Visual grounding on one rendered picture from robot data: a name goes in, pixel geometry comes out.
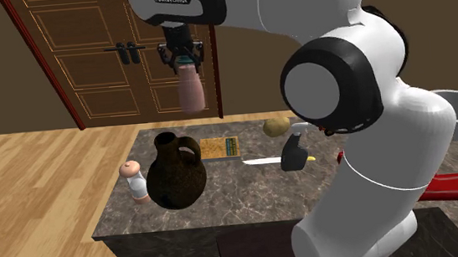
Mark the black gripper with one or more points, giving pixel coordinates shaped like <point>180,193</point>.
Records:
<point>178,37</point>

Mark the pink bottle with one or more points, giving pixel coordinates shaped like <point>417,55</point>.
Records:
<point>191,90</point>

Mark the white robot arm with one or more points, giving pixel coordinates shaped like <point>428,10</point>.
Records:
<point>378,149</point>

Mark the brown double door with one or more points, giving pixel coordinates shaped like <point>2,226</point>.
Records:
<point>97,73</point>

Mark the yellow book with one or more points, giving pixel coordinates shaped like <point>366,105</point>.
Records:
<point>214,149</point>

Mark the potato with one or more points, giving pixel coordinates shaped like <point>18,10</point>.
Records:
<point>276,127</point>

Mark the dark brown jug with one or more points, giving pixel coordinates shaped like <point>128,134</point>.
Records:
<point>175,177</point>

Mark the white and pink grinder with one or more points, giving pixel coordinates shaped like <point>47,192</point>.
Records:
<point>136,184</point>

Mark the black spray bottle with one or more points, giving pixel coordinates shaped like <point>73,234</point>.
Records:
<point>293,155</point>

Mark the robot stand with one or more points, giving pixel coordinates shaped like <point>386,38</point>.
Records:
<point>255,253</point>

